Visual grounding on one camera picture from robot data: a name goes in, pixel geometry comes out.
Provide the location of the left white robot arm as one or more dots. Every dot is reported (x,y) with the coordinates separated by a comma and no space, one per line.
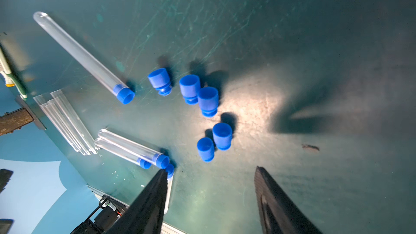
(103,217)

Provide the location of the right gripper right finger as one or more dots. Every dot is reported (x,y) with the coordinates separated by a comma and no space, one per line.
(278,213)

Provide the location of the green handled small tool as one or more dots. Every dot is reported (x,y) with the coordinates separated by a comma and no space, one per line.
(10,78)

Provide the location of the pink cherry blossom tree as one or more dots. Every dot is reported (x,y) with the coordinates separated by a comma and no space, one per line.
(15,120)

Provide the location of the test tube middle lower diagonal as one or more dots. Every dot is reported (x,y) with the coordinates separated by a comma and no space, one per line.
(118,151)

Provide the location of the test tube horizontal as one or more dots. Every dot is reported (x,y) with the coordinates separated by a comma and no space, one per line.
(78,137)

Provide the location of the black square tree base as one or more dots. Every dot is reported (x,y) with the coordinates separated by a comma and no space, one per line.
(22,103)

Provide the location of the blue stopper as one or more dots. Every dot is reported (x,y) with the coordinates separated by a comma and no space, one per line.
(160,81)
(222,135)
(206,149)
(190,86)
(208,101)

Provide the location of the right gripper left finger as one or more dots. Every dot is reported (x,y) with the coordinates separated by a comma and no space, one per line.
(146,213)

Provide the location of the test tube diagonal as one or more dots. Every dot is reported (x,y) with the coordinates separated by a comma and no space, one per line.
(118,151)
(151,156)

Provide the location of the test tube middle upper diagonal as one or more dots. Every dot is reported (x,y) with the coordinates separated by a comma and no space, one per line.
(151,156)

